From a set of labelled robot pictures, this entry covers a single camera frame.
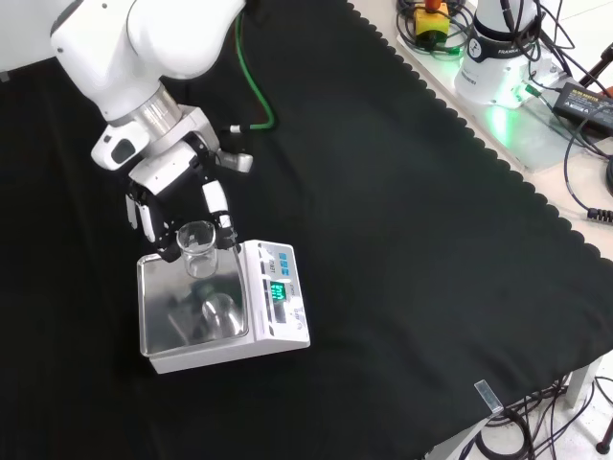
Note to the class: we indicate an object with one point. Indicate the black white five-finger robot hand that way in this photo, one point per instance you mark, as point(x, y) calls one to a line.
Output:
point(165, 170)

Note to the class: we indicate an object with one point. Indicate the grey metal base plate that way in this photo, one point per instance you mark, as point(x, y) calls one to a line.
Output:
point(536, 139)

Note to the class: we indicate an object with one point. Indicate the black tripod foot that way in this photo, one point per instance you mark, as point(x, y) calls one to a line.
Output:
point(604, 433)

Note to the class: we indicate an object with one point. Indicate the black scalloped bench cloth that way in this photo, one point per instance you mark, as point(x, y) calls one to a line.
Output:
point(383, 215)

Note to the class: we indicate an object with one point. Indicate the clear glass beaker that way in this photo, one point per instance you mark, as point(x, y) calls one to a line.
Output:
point(197, 251)

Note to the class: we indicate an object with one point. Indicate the black power adapter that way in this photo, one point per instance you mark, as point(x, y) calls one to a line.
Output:
point(586, 103)

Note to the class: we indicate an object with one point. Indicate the white table leg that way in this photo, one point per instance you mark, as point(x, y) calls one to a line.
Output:
point(582, 383)

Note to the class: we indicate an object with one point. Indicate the black red tripod leg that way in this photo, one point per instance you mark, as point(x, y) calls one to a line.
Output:
point(596, 72)

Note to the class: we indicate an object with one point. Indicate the clear tape strip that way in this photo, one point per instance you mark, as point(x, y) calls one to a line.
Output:
point(488, 397)

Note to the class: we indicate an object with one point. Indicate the yellow stop button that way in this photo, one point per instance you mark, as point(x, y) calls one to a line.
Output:
point(431, 21)

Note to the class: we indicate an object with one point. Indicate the white electronic balance steel pan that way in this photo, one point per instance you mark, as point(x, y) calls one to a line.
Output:
point(268, 311)

